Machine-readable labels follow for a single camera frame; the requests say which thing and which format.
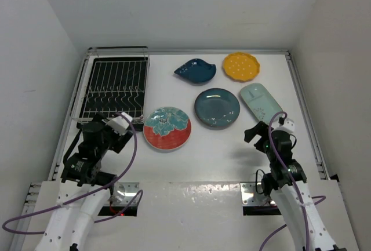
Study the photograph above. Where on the black drip tray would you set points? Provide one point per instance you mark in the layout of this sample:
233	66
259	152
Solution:
116	85

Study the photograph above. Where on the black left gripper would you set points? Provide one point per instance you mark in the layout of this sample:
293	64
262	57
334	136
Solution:
119	140

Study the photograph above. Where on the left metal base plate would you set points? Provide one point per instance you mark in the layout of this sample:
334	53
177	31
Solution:
123	193

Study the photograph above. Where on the metal base plate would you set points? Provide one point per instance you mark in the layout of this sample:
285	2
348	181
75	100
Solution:
123	193
252	195

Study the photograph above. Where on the navy leaf-shaped dish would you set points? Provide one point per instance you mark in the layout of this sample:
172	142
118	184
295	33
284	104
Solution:
196	71

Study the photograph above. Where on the yellow dotted scalloped plate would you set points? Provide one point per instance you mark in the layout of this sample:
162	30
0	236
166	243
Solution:
241	66

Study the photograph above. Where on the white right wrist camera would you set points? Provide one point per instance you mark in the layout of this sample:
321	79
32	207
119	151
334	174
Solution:
286	125

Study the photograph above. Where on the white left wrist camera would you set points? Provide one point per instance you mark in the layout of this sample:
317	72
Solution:
120	123

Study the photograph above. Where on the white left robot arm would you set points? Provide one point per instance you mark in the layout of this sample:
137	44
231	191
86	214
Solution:
84	188

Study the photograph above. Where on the red teal floral plate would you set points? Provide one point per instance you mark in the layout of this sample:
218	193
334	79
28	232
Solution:
167	128

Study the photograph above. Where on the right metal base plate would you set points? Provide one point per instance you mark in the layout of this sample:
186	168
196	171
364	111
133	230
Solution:
252	195

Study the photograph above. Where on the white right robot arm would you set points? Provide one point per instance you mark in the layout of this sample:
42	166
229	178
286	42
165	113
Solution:
286	184

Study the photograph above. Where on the pale green rectangular plate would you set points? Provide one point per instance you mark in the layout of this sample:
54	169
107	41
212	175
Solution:
259	100

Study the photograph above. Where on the metal wire dish rack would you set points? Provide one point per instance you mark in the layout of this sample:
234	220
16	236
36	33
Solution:
101	52

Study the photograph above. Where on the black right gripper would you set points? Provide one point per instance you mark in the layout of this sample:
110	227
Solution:
260	128

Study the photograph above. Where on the dark teal round plate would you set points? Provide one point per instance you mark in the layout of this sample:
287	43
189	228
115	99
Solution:
217	108

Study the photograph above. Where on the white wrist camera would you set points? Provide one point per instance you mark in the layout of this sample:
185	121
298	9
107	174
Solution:
286	125
120	123

